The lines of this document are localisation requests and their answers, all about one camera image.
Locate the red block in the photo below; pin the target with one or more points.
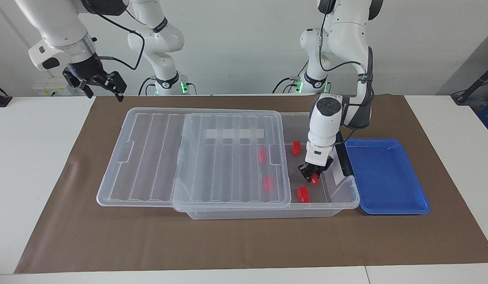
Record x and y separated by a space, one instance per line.
315 180
303 194
262 155
296 148
267 184

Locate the white tape strip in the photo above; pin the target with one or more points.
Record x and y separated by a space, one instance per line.
236 133

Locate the clear plastic lid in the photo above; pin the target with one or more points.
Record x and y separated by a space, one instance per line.
145 157
228 177

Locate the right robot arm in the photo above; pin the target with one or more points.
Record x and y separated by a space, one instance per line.
58 27

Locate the clear plastic storage box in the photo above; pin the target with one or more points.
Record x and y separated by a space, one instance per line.
331 197

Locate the white power strip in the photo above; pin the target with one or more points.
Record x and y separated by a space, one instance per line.
50 88

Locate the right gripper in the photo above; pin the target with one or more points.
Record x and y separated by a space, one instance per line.
85 68

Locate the blue plastic tray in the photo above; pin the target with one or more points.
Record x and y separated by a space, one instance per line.
384 177

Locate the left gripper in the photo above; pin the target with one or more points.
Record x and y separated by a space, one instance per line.
327 166

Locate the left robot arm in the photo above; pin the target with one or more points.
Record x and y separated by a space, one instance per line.
346 35

